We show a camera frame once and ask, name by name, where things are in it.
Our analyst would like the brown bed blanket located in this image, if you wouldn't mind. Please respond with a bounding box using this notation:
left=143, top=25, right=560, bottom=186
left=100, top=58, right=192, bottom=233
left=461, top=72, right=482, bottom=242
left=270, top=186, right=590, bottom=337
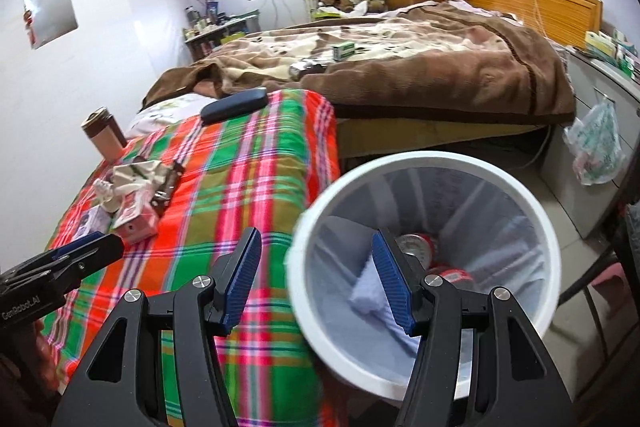
left=142, top=0, right=576, bottom=128

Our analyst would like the silver item on blanket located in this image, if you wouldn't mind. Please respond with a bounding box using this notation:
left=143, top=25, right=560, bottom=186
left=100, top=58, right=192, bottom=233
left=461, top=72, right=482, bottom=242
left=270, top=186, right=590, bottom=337
left=289, top=61, right=328, bottom=82

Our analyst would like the printed paper bag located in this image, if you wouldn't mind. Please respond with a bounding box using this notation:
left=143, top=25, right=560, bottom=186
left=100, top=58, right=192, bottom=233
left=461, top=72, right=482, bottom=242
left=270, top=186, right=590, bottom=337
left=109, top=161, right=166, bottom=208

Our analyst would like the white wrapper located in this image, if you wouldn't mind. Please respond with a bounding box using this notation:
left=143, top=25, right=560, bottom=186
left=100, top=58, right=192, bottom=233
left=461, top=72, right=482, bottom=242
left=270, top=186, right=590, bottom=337
left=94, top=179, right=123, bottom=214

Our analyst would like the white purple-print carton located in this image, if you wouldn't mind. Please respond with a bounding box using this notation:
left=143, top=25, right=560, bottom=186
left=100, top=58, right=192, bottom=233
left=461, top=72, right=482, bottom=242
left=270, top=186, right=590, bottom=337
left=75, top=207, right=110, bottom=239

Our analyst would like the white floral bed sheet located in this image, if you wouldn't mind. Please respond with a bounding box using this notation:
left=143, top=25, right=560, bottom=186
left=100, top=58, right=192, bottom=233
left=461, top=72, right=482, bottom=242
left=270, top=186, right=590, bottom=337
left=125, top=94, right=221, bottom=138

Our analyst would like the cluttered shelf desk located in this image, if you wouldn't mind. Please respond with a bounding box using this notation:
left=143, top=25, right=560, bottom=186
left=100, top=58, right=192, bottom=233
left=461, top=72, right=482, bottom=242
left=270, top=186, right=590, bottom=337
left=182, top=11, right=261, bottom=62

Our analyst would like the white green plastic bag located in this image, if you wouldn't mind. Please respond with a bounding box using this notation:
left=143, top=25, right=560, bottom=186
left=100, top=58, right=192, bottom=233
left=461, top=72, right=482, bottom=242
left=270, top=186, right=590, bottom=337
left=564, top=99, right=626, bottom=186

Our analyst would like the white foam net sleeve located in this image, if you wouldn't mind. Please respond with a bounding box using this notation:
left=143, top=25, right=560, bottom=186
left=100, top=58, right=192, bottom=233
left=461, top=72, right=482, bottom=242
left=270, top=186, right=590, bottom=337
left=349, top=257, right=426, bottom=355

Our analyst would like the pink white carton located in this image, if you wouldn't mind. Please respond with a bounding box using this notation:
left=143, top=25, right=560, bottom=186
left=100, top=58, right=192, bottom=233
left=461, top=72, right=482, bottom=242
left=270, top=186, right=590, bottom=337
left=111, top=192, right=158, bottom=243

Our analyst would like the pile of medicine boxes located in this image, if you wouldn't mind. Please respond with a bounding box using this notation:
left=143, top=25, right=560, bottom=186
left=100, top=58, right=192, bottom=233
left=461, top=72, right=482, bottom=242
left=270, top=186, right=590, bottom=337
left=584, top=29, right=640, bottom=80

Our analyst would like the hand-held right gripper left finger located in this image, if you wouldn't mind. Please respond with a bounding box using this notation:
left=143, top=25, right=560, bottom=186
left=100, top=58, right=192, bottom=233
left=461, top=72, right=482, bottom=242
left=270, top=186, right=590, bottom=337
left=52, top=227, right=263, bottom=427

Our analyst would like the wooden bed headboard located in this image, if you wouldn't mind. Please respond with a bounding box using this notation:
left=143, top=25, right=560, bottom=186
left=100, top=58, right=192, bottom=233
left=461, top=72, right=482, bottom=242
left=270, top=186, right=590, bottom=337
left=470, top=0, right=603, bottom=52

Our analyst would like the dark blue glasses case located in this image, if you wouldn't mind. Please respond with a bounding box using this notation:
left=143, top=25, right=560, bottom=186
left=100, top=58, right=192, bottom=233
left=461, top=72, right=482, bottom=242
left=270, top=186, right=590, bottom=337
left=200, top=89, right=269, bottom=125

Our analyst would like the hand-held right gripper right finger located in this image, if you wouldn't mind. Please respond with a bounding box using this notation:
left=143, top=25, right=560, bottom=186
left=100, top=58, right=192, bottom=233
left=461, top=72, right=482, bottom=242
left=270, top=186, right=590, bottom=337
left=371, top=228, right=573, bottom=427

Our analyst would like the plaid tablecloth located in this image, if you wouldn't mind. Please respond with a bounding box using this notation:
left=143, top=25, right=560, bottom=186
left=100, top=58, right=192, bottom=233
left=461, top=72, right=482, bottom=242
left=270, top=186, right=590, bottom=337
left=37, top=89, right=343, bottom=427

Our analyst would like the beige brown travel mug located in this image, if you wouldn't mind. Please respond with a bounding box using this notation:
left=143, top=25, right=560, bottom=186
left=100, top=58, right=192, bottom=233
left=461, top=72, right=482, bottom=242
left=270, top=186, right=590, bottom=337
left=81, top=107, right=128, bottom=162

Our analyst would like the dark brown wrapper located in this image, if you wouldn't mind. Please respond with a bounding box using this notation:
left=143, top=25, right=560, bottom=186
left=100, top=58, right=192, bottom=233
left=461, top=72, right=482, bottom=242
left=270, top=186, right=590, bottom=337
left=150, top=162, right=187, bottom=215

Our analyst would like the grey nightstand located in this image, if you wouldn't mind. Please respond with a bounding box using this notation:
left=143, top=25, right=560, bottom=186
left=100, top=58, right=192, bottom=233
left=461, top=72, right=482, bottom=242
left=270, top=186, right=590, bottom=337
left=537, top=44, right=640, bottom=240

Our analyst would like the red drink can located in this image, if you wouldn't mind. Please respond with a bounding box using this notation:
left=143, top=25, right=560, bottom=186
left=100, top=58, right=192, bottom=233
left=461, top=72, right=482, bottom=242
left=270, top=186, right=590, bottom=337
left=397, top=233, right=442, bottom=269

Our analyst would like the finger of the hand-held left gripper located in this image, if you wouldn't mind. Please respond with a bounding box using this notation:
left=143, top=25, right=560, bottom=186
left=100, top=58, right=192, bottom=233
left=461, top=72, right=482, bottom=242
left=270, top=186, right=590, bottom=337
left=46, top=231, right=108, bottom=265
left=46, top=233, right=126, bottom=289

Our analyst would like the white waste bin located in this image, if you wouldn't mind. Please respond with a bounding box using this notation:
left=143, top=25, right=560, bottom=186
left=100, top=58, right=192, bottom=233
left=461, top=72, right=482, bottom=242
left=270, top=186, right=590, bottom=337
left=286, top=152, right=562, bottom=403

